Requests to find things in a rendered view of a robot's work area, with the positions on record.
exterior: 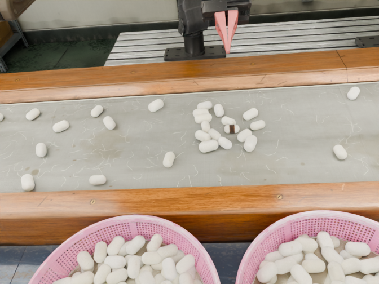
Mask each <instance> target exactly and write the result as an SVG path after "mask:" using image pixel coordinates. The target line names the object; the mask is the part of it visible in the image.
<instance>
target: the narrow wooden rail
mask: <svg viewBox="0 0 379 284"><path fill-rule="evenodd" d="M316 210H330V211H341V212H347V213H351V214H355V215H359V216H363V217H365V218H369V219H371V220H374V221H376V222H379V181H358V182H339V183H304V184H268V185H233V186H214V187H179V188H143V189H107V190H71V191H53V192H17V193H0V246H49V245H61V244H62V243H63V242H65V241H66V240H67V239H68V238H70V237H71V236H73V235H74V234H76V233H78V232H79V231H81V230H83V229H85V228H87V227H88V226H90V225H93V224H95V223H97V222H100V221H102V220H105V219H109V218H113V217H117V216H123V215H149V216H155V217H159V218H163V219H166V220H168V221H171V222H173V223H175V224H177V225H179V226H181V227H182V228H184V229H185V230H187V231H188V232H190V233H191V234H192V235H193V236H194V237H195V238H196V239H197V240H198V241H199V242H200V243H249V242H253V241H254V240H255V238H256V237H257V236H258V235H259V234H260V233H261V232H262V231H264V230H265V229H266V228H267V227H269V226H270V225H271V224H273V223H275V222H276V221H278V220H280V219H282V218H285V217H287V216H290V215H293V214H297V213H300V212H306V211H316Z"/></svg>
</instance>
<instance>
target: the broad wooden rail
mask: <svg viewBox="0 0 379 284"><path fill-rule="evenodd" d="M363 82H379V47H371V48H355V49H347V50H330V51H315V52H299V53H291V54H274V55H259V56H243V57H228V58H219V59H203V60H187V61H172V62H163V63H147V64H131V65H115V66H100V67H91V68H75V69H59V70H44V71H35V72H19V73H3V74H0V104H18V103H37V102H47V101H65V100H83V99H102V98H112V97H131V96H149V95H167V94H186V93H196V92H214V91H233V90H251V89H262V88H280V87H298V86H317V85H335V84H345V83H363Z"/></svg>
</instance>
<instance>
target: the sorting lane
mask: <svg viewBox="0 0 379 284"><path fill-rule="evenodd" d="M352 87H358V88H359V90H360V92H359V94H358V96H357V98H356V99H354V100H350V99H348V97H347V93H348V92H349V91H350V89H351V88H352ZM157 99H161V100H162V101H163V102H164V105H163V107H162V108H160V109H159V110H157V111H155V112H151V111H150V110H149V109H148V106H149V104H150V103H151V102H153V101H155V100H157ZM205 101H210V102H211V103H212V105H213V106H212V108H211V109H209V110H208V111H209V114H211V116H212V119H211V121H210V122H209V124H210V129H215V130H216V131H218V132H219V133H220V135H221V137H225V138H226V139H228V140H229V141H231V143H232V147H231V148H230V149H225V148H223V147H222V146H220V145H218V148H217V149H216V150H212V151H209V152H205V153H203V152H201V151H200V150H199V144H200V143H201V142H202V141H200V140H198V139H196V137H195V133H196V131H198V130H202V127H201V123H196V122H195V117H194V116H193V111H194V110H195V109H197V106H198V104H199V103H203V102H205ZM216 104H221V105H222V107H223V110H224V115H223V116H221V117H217V116H216V115H215V111H214V106H215V105H216ZM97 105H101V106H102V107H103V111H102V112H101V113H100V114H99V115H98V116H97V117H93V116H92V115H91V111H92V110H93V109H94V108H95V107H96V106H97ZM34 108H37V109H39V111H40V115H39V116H38V117H36V118H35V119H34V120H31V121H30V120H28V119H27V118H26V114H27V113H28V112H30V111H31V110H32V109H34ZM251 108H256V109H257V110H258V115H257V116H256V117H254V118H252V119H251V120H249V121H247V120H245V119H244V118H243V114H244V113H245V112H246V111H248V110H250V109H251ZM0 113H1V114H3V120H2V121H0V193H17V192H53V191H71V190H107V189H143V188H179V187H214V186H233V185H268V184H304V183H339V182H358V181H379V82H363V83H345V84H335V85H317V86H298V87H280V88H262V89H251V90H233V91H214V92H196V93H186V94H167V95H149V96H131V97H112V98H102V99H83V100H65V101H47V102H37V103H18V104H0ZM106 116H110V117H111V118H112V119H113V120H114V122H115V124H116V126H115V128H114V129H112V130H109V129H107V128H106V126H105V124H104V122H103V119H104V118H105V117H106ZM223 117H229V118H232V119H234V120H235V122H236V125H238V126H239V128H240V129H239V131H238V132H237V133H234V134H228V133H226V132H225V131H224V127H225V126H226V125H224V124H223V123H222V118H223ZM63 120H66V121H68V122H69V127H68V128H67V129H65V130H63V131H61V132H55V131H54V130H53V125H54V124H56V123H58V122H60V121H63ZM260 120H263V121H264V122H265V127H264V128H262V129H259V130H255V131H254V130H252V129H251V128H250V125H251V123H253V122H256V121H260ZM245 129H249V130H250V131H251V132H252V135H254V136H255V137H256V138H257V143H256V146H255V148H254V150H253V151H251V152H247V151H246V150H245V149H244V143H245V141H244V142H240V141H238V139H237V136H238V134H239V133H240V132H242V131H243V130H245ZM38 143H44V144H45V145H46V150H47V153H46V155H45V156H44V157H39V156H37V154H36V146H37V144H38ZM335 145H341V146H343V148H344V150H345V151H346V153H347V157H346V158H345V159H339V158H337V156H336V154H335V153H334V151H333V148H334V146H335ZM167 152H173V153H174V154H175V159H174V162H173V165H172V166H171V167H165V166H164V165H163V160H164V158H165V154H166V153H167ZM25 174H30V175H32V176H33V180H34V184H35V186H34V189H33V190H31V191H25V190H24V189H23V188H22V183H21V177H22V176H23V175H25ZM93 175H104V176H105V177H106V182H105V183H104V184H102V185H92V184H90V182H89V178H90V177H91V176H93Z"/></svg>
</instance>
